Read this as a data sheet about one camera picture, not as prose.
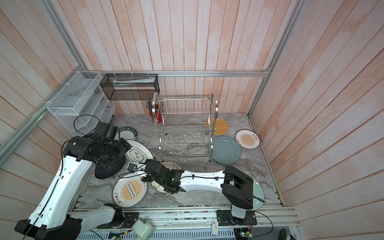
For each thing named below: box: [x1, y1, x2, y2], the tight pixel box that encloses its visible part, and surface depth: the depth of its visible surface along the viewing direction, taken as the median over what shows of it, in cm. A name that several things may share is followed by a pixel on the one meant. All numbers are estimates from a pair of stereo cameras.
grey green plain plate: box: [212, 135, 242, 165], surface depth 100 cm
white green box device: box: [131, 217, 154, 240], surface depth 68 cm
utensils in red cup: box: [146, 98, 153, 113], surface depth 106 cm
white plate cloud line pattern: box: [125, 139, 154, 164], surface depth 83 cm
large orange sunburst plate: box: [112, 173, 148, 209], surface depth 83 cm
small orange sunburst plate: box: [235, 129, 261, 150], surface depth 106 cm
